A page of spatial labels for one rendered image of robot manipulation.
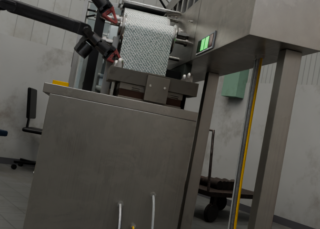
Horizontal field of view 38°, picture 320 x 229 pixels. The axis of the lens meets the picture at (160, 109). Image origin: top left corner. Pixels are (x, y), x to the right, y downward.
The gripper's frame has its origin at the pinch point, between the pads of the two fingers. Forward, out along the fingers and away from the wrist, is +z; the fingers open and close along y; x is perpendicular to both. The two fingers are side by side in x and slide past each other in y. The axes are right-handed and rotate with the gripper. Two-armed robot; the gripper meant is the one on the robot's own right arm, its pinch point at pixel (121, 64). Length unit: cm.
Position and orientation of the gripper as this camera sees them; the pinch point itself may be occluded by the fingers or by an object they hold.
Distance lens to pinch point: 224.0
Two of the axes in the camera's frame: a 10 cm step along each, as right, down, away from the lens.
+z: 7.4, 6.6, 1.3
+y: 1.8, -0.1, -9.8
